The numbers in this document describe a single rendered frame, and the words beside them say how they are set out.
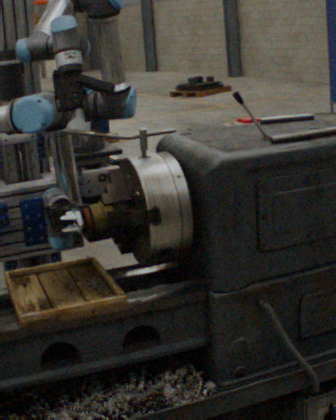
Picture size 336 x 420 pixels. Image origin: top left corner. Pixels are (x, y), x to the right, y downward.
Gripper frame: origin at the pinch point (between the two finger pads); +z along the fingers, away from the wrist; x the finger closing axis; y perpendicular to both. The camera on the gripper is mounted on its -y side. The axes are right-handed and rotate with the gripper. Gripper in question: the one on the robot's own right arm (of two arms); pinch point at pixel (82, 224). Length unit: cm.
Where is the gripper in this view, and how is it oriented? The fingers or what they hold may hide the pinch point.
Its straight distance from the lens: 181.7
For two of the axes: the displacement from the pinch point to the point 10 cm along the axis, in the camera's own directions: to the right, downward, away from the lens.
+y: -9.4, 1.6, -3.1
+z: 3.4, 2.2, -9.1
